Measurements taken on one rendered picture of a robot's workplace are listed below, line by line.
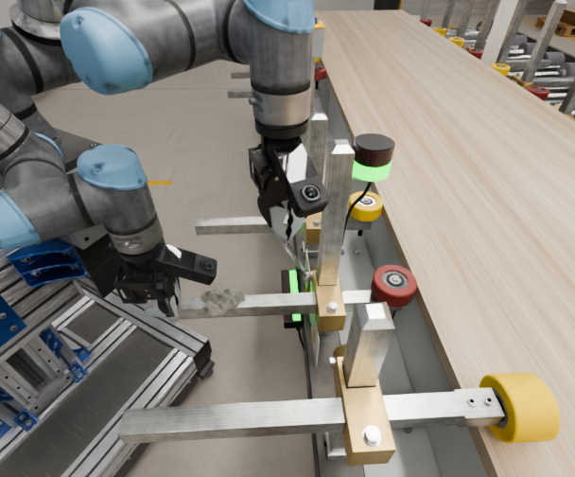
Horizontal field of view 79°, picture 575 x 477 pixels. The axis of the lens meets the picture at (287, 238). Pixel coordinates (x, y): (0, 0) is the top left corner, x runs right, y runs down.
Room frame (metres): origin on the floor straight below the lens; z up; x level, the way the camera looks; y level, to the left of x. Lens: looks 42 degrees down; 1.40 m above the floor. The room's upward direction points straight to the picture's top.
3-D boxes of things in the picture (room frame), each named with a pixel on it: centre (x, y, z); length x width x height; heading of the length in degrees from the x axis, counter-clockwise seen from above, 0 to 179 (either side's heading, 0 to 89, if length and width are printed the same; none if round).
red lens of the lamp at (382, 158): (0.47, -0.13, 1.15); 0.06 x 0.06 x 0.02
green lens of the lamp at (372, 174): (0.47, -0.13, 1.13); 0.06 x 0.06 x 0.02
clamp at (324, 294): (0.45, -0.08, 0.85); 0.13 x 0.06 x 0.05; 3
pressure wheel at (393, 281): (0.43, -0.20, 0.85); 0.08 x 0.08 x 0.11
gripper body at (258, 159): (0.46, 0.01, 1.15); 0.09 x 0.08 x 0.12; 23
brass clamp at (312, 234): (0.70, -0.07, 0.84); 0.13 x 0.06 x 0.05; 3
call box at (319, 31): (0.98, -0.05, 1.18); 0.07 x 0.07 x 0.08; 3
